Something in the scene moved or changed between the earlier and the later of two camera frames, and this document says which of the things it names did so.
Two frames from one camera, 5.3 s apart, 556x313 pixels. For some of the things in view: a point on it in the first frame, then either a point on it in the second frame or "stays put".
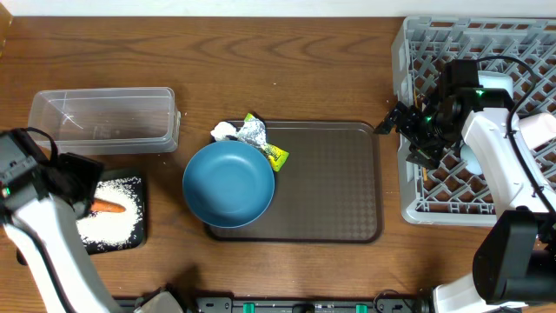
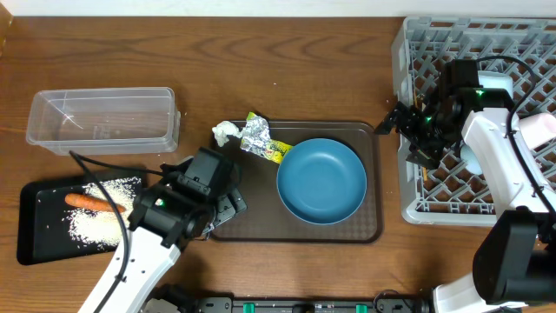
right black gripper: (426, 155) stays put
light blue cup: (467, 156) stays put
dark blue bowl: (228, 183) → (321, 181)
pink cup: (538, 129) stays put
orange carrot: (102, 205) stays put
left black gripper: (91, 169) → (234, 203)
